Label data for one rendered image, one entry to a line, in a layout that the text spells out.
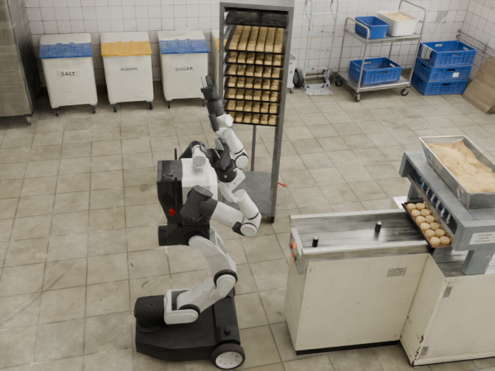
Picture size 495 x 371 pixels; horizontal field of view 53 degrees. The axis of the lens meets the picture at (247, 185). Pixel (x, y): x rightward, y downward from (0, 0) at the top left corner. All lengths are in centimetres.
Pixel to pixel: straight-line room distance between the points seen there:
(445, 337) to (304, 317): 84
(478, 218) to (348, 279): 75
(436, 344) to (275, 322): 102
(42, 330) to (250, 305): 138
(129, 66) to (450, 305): 420
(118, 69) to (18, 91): 106
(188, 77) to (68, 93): 135
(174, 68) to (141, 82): 41
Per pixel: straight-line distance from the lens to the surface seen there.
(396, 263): 289
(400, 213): 307
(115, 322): 351
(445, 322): 313
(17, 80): 567
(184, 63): 584
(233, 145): 276
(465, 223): 263
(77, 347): 344
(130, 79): 586
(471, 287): 297
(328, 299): 293
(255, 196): 426
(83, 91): 594
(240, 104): 372
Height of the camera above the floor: 265
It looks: 35 degrees down
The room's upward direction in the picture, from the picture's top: 3 degrees clockwise
